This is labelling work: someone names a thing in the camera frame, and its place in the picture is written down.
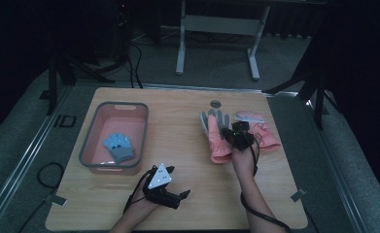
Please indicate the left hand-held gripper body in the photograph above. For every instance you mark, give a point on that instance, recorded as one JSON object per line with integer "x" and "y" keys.
{"x": 160, "y": 181}

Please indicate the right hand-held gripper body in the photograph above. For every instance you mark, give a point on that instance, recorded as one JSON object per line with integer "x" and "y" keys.
{"x": 242, "y": 140}

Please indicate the pink padded glove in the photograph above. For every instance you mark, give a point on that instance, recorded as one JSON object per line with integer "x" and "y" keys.
{"x": 267, "y": 137}
{"x": 217, "y": 142}

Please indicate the blue and grey knit glove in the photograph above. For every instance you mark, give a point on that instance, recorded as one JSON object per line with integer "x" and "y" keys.
{"x": 119, "y": 149}

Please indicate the pink basin with grey rim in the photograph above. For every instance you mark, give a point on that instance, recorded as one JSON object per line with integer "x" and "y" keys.
{"x": 126, "y": 123}

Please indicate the person's right hand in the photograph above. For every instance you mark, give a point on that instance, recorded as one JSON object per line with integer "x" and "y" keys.
{"x": 244, "y": 161}

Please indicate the person's left hand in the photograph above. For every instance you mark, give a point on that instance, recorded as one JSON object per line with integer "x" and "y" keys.
{"x": 142, "y": 207}

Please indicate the grey round table grommet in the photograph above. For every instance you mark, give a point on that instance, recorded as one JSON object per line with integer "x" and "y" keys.
{"x": 215, "y": 104}

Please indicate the black tripod stand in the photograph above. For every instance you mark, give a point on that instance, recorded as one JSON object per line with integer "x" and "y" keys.
{"x": 310, "y": 90}
{"x": 59, "y": 77}

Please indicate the grey tape piece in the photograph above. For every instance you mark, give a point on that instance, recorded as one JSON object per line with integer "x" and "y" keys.
{"x": 298, "y": 195}
{"x": 58, "y": 200}

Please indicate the white metal table frame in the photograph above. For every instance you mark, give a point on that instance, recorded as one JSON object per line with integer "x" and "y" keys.
{"x": 220, "y": 25}

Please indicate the aluminium floor rail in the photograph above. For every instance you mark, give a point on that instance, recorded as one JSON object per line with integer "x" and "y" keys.
{"x": 25, "y": 155}

